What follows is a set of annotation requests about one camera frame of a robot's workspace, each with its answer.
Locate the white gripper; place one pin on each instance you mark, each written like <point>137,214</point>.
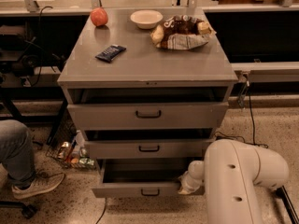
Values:
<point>191,180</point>

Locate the grey bottom drawer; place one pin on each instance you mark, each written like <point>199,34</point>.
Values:
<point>155,177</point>

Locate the grey drawer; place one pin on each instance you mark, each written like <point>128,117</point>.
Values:
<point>155,177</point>
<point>142,149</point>
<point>147,116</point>

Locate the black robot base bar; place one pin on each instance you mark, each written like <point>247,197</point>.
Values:
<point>283,195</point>

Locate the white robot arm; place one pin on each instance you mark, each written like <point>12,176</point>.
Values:
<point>229,172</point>

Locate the grey middle drawer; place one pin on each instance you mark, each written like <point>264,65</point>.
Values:
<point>142,149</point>

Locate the grey top drawer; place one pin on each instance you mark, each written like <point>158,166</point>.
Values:
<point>147,116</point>

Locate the grey metal drawer cabinet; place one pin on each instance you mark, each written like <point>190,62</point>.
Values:
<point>143,74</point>

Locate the grey sneaker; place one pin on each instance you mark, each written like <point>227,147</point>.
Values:
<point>41,185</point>

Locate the dark blue snack bar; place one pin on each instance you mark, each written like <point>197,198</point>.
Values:
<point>110,53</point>

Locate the black office chair base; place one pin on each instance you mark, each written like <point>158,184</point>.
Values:
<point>27,211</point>

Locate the person leg in jeans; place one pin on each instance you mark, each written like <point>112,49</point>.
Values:
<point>16,153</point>

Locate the white bowl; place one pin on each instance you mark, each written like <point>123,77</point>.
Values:
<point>146,19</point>

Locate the red apple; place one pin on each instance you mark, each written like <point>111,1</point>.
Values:
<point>99,17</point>

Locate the wire basket with items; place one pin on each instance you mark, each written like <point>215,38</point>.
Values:
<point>69,151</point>

